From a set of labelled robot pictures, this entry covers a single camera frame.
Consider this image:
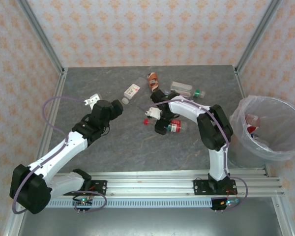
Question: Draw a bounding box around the white label bottle white cap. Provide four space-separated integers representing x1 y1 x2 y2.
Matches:
121 83 141 105

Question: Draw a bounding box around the clear bottle with red cap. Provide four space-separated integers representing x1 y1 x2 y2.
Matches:
143 118 188 134

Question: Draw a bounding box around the red label plastic bottle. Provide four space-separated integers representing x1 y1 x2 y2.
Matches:
244 113 261 135

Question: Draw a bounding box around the crushed clear bottle blue cap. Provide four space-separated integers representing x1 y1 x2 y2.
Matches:
250 132 264 143

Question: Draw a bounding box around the round metal waste bin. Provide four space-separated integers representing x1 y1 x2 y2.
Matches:
228 95 295 169

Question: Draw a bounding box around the clear plastic bin liner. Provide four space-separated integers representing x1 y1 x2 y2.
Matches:
229 95 295 162

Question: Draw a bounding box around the brown label bottle cream cap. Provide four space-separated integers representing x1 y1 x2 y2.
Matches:
147 72 161 93

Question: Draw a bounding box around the clear bottle with green cap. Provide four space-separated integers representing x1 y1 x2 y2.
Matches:
170 81 207 99

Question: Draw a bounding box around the small controller board with LED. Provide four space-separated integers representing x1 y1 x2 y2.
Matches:
72 195 94 214
211 198 240 213

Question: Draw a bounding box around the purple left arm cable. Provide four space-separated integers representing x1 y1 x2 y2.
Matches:
12 96 107 215

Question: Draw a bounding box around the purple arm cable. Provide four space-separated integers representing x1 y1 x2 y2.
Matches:
139 98 248 212
12 96 107 215

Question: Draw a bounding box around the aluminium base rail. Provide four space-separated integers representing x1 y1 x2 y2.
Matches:
49 169 285 197

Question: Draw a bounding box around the aluminium frame post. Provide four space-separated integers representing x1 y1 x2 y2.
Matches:
235 0 283 74
16 0 66 74

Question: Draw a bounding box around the slotted grey cable duct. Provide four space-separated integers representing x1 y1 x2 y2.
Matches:
45 198 213 209

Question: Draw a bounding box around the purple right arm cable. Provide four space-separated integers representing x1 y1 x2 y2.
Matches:
139 98 248 212

